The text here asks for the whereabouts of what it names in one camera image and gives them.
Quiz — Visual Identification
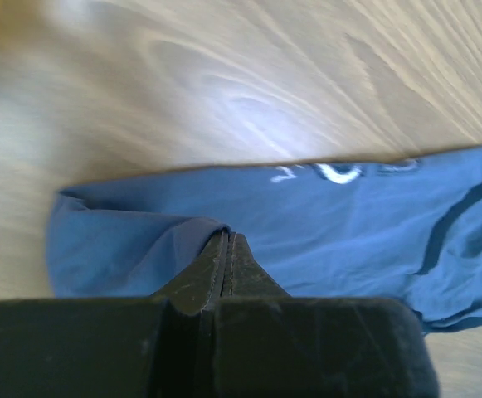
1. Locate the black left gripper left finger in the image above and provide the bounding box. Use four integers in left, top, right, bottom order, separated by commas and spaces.
0, 231, 229, 397

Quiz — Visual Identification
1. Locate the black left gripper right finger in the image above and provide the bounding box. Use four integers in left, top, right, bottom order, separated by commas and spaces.
212, 234, 438, 397

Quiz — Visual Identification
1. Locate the blue-grey tank top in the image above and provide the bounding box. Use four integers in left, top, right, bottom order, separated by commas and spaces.
46, 146, 482, 332

